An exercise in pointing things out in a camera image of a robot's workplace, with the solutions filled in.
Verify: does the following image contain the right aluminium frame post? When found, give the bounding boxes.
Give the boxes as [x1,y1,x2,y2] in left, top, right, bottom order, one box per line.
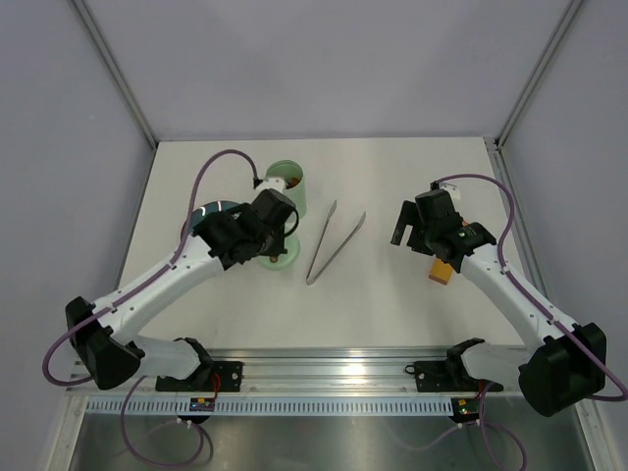
[495,0,587,151]

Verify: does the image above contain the green round lid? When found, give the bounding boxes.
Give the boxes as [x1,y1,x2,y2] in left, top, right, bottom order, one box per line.
[256,235,300,271]

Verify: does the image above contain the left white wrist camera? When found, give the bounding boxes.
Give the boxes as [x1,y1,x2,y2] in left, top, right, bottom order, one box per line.
[255,176,287,194]

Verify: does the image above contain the purple cable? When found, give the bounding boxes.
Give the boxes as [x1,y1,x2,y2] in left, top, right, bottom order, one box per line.
[41,149,261,465]
[392,173,628,471]

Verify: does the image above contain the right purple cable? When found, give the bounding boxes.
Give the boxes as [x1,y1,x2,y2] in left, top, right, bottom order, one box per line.
[392,173,628,471]

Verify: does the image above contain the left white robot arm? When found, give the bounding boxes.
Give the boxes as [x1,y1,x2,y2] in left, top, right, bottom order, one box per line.
[65,188,298,392]

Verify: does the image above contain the green cylindrical lunch container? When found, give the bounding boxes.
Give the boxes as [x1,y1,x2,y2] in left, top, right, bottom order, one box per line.
[266,160,307,218]

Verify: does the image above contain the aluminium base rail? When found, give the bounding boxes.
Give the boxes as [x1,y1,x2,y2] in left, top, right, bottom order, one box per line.
[66,346,536,398]

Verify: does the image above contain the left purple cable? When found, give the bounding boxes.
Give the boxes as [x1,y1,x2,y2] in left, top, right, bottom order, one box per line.
[41,149,261,465]

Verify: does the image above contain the white slotted cable duct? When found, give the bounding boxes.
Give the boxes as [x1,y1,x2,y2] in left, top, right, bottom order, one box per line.
[86,396,453,417]

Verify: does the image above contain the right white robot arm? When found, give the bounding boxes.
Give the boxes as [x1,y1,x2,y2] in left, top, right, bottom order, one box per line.
[391,189,606,417]

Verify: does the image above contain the orange rectangular box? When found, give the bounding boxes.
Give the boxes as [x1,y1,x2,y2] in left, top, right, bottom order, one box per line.
[428,258,453,286]

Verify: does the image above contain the dark teal plate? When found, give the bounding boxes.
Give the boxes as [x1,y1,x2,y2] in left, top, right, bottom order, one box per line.
[180,200,238,239]

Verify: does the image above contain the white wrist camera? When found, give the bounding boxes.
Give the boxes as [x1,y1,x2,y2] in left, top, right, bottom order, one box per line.
[431,182,462,201]
[255,176,287,194]

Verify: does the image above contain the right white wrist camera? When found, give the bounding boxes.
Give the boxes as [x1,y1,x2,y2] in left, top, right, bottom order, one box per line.
[431,182,462,201]

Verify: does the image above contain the aluminium frame post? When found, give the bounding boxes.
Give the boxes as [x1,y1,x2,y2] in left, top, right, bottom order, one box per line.
[68,0,159,152]
[495,0,587,151]

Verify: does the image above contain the metal tongs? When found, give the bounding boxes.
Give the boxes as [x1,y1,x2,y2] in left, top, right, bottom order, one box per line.
[305,198,368,287]

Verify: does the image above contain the left aluminium frame post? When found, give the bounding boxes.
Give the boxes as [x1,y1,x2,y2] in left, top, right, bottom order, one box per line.
[68,0,159,152]

